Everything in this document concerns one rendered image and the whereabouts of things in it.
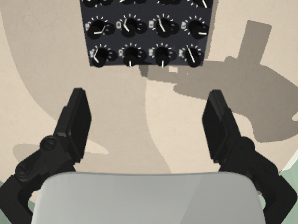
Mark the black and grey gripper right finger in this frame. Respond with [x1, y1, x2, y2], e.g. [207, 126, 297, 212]
[202, 89, 298, 224]

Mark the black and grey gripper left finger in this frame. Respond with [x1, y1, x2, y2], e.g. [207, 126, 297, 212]
[0, 88, 92, 224]

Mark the black knob box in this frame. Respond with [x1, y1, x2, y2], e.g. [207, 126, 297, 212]
[80, 0, 213, 68]

